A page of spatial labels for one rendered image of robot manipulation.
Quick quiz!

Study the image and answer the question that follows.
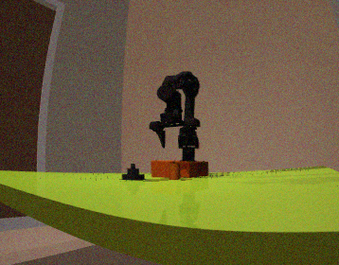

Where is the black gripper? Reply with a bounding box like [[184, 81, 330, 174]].
[[150, 104, 201, 148]]

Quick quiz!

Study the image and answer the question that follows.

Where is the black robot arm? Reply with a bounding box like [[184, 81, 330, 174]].
[[156, 71, 200, 162]]

